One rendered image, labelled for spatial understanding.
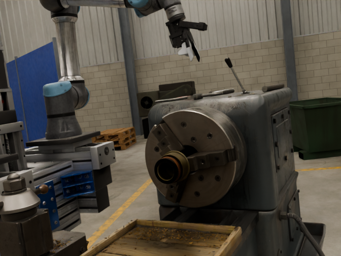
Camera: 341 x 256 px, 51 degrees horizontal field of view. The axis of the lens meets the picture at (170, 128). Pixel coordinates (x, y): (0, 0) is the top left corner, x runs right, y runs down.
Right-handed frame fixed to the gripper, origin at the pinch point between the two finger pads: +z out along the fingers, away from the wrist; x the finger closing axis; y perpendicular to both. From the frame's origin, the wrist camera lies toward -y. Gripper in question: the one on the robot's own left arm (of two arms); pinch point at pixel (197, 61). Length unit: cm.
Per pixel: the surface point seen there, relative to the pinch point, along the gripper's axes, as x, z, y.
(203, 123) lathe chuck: 46, 22, -5
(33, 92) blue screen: -428, -101, 399
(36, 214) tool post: 98, 25, 19
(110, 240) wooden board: 64, 45, 29
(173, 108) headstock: 25.4, 15.5, 9.1
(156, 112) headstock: 24.5, 14.4, 16.2
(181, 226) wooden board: 54, 49, 10
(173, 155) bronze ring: 56, 28, 4
